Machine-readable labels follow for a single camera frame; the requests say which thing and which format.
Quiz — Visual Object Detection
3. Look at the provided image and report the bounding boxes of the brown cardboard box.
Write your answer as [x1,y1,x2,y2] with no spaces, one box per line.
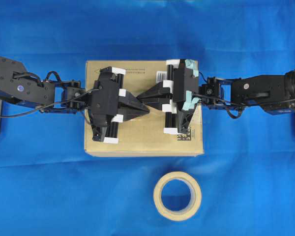
[84,60,204,157]

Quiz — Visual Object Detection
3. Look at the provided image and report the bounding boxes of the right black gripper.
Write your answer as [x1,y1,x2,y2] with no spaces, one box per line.
[137,59,199,135]

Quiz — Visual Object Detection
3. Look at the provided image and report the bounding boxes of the blue table cloth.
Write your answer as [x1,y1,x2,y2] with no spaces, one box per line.
[0,0,295,236]

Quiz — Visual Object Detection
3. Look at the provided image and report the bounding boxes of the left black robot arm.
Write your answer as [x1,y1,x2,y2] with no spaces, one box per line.
[0,57,149,144]

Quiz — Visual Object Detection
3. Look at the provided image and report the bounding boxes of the beige masking tape roll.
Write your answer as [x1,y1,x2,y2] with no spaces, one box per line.
[153,171,202,221]

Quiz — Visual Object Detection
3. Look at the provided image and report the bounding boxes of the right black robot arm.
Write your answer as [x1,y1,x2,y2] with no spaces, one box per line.
[137,59,295,135]

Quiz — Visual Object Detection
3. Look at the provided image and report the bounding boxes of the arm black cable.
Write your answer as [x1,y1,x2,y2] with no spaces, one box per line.
[191,76,244,120]
[0,71,99,119]

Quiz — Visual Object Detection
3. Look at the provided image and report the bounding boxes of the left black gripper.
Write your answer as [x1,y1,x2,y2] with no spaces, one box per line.
[88,66,149,144]

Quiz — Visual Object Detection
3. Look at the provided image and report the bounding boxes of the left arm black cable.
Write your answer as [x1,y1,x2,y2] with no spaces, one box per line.
[0,71,99,119]

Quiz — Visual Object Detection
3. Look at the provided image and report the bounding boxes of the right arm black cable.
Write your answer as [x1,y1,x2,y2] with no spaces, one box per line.
[191,76,244,120]

